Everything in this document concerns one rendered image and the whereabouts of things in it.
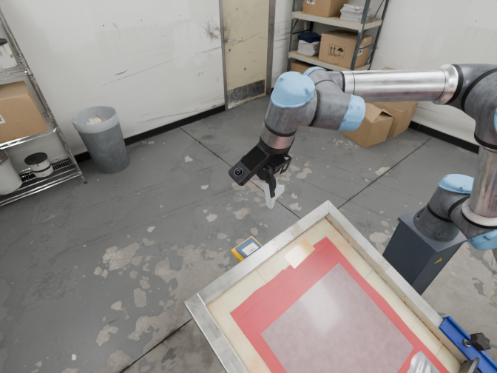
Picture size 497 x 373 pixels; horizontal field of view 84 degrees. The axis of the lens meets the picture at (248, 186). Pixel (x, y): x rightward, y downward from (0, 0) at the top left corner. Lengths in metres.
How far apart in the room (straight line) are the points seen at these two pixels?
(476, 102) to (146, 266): 2.34
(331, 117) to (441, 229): 0.76
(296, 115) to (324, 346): 0.61
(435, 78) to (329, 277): 0.61
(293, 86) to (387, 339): 0.75
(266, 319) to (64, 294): 2.06
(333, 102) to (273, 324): 0.58
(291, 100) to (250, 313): 0.56
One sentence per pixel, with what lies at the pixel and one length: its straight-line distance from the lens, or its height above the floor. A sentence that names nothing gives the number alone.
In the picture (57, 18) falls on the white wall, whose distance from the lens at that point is 3.57.
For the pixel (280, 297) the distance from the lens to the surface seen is 0.86.
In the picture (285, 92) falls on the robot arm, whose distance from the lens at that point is 0.54.
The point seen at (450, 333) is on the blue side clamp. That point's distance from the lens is 1.07.
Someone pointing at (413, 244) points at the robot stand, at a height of 1.13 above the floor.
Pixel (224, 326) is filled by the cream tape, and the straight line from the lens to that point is 0.81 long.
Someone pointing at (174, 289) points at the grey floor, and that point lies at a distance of 2.37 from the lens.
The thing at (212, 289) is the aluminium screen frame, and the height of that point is 1.33.
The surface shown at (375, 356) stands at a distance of 0.95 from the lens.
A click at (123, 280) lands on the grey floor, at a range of 2.55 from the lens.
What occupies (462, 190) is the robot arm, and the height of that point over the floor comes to 1.43.
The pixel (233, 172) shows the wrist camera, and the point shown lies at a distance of 0.65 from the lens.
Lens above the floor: 2.02
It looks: 41 degrees down
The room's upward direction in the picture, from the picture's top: straight up
